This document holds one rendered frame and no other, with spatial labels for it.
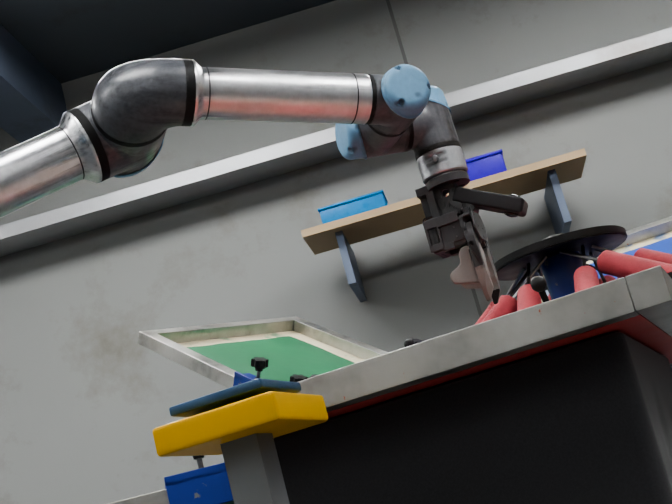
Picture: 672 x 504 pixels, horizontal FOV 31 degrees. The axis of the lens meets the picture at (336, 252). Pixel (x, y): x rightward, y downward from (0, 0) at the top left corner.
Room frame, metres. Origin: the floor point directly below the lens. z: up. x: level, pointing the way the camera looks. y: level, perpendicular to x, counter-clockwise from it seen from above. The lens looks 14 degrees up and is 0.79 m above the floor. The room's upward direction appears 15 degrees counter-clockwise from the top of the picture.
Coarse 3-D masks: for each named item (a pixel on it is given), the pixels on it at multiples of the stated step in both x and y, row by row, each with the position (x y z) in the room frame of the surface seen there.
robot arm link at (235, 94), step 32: (128, 64) 1.62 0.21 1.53; (160, 64) 1.60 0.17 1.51; (192, 64) 1.61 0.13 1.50; (96, 96) 1.63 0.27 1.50; (128, 96) 1.60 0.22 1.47; (160, 96) 1.60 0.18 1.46; (192, 96) 1.61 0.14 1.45; (224, 96) 1.63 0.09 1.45; (256, 96) 1.65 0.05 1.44; (288, 96) 1.66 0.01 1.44; (320, 96) 1.68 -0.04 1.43; (352, 96) 1.69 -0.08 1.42; (384, 96) 1.70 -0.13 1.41; (416, 96) 1.70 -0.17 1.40; (128, 128) 1.63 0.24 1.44; (160, 128) 1.65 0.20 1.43; (384, 128) 1.78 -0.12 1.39
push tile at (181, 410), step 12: (240, 384) 1.14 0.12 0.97; (252, 384) 1.14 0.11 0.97; (264, 384) 1.14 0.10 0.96; (276, 384) 1.17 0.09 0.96; (288, 384) 1.20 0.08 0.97; (204, 396) 1.15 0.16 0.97; (216, 396) 1.15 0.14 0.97; (228, 396) 1.14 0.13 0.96; (240, 396) 1.15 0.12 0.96; (252, 396) 1.17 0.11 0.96; (180, 408) 1.16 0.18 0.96; (192, 408) 1.16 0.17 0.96; (204, 408) 1.17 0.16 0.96
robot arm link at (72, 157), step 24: (72, 120) 1.68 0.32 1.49; (24, 144) 1.67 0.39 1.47; (48, 144) 1.67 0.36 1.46; (72, 144) 1.68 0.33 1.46; (96, 144) 1.68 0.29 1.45; (120, 144) 1.68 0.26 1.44; (144, 144) 1.69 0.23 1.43; (0, 168) 1.64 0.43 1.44; (24, 168) 1.65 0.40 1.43; (48, 168) 1.67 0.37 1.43; (72, 168) 1.69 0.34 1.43; (96, 168) 1.70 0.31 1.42; (120, 168) 1.73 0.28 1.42; (144, 168) 1.79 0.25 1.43; (0, 192) 1.65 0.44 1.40; (24, 192) 1.67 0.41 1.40; (48, 192) 1.70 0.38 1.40; (0, 216) 1.68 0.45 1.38
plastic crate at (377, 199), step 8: (376, 192) 4.77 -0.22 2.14; (352, 200) 4.78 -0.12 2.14; (360, 200) 4.78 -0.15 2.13; (368, 200) 4.78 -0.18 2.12; (376, 200) 4.78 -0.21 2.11; (384, 200) 4.78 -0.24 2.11; (320, 208) 4.79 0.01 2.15; (328, 208) 4.79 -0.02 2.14; (336, 208) 4.79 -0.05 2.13; (344, 208) 4.79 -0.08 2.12; (352, 208) 4.79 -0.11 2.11; (360, 208) 4.78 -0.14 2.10; (368, 208) 4.78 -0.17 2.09; (328, 216) 4.79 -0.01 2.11; (336, 216) 4.79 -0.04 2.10; (344, 216) 4.79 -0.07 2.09
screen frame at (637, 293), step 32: (608, 288) 1.25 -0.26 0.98; (640, 288) 1.24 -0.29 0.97; (512, 320) 1.28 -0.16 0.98; (544, 320) 1.27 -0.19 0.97; (576, 320) 1.26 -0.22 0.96; (608, 320) 1.26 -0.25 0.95; (416, 352) 1.32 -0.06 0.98; (448, 352) 1.31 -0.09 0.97; (480, 352) 1.30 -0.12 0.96; (512, 352) 1.30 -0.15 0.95; (320, 384) 1.35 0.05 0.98; (352, 384) 1.34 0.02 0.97; (384, 384) 1.33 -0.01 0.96; (416, 384) 1.36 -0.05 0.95
